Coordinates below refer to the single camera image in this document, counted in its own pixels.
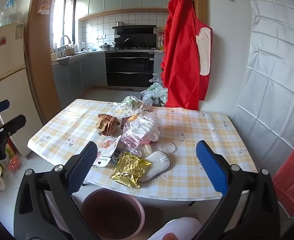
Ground maroon plastic bin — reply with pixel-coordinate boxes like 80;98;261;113
81;189;145;240

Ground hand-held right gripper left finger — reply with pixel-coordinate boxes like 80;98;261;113
13;141;100;240

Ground cream refrigerator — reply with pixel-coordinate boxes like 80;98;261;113
0;22;44;158

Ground white wall sheet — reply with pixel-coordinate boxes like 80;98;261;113
233;0;294;153

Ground steel kitchen faucet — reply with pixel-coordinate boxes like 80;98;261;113
60;35;71;48

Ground plastic bags on refrigerator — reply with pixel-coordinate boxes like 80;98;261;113
0;0;22;24

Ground black built-in oven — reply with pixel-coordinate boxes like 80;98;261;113
104;49;155;92

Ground dark red packet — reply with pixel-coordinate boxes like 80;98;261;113
121;115;139;130

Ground gold foil packet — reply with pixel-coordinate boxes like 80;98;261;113
109;152;152;188

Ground cream plastic strip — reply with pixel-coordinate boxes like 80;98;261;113
142;144;153;158

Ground yellow checked tablecloth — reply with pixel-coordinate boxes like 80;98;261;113
27;99;259;201

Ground orange mesh bag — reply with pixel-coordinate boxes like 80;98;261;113
8;155;21;173

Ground white pad with dark rim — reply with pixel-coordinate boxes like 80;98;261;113
138;150;171;183

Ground small dark foil cup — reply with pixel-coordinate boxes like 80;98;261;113
111;149;124;165

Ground red apron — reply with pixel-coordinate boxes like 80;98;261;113
161;0;213;110

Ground brown wrapper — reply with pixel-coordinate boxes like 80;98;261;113
97;114;120;137

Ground kitchen window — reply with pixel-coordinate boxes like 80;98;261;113
49;0;76;53

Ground white printed pouch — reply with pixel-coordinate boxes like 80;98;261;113
92;135;122;167

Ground clear round plastic lid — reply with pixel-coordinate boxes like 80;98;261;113
159;142;177;153

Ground hanging paper card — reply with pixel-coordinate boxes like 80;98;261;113
38;0;50;14

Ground clear green plastic bag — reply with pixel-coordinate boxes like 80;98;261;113
141;82;168;107

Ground grey base cabinets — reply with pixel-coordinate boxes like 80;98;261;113
51;51;107;110

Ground black range hood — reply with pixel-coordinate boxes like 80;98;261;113
112;25;157;49

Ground black wok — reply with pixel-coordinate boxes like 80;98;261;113
112;37;130;48

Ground wooden door frame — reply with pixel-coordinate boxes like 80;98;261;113
24;0;208;128

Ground red woven chair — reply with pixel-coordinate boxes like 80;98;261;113
272;127;294;218

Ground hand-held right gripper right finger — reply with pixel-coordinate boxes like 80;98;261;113
196;140;281;240

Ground clear plastic wrapper bundle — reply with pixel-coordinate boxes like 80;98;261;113
113;95;154;113

